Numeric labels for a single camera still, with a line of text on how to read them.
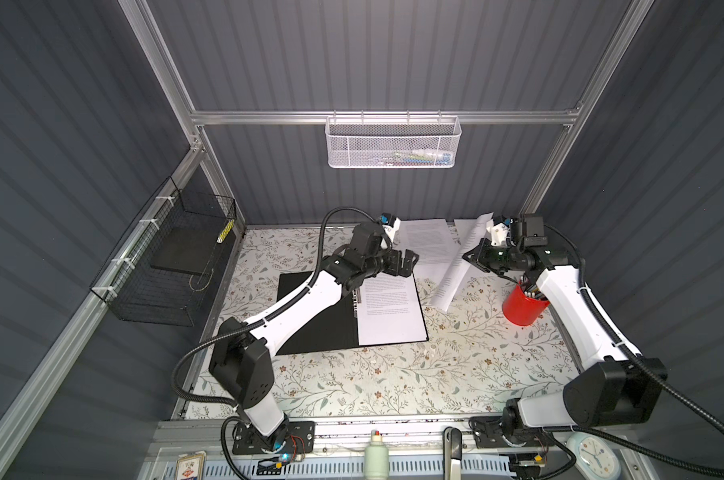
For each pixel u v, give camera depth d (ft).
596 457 2.23
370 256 2.04
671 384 1.31
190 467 2.27
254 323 1.49
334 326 3.10
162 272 2.37
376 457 2.11
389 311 3.16
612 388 1.33
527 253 1.92
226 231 2.70
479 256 2.28
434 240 3.82
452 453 2.23
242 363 1.42
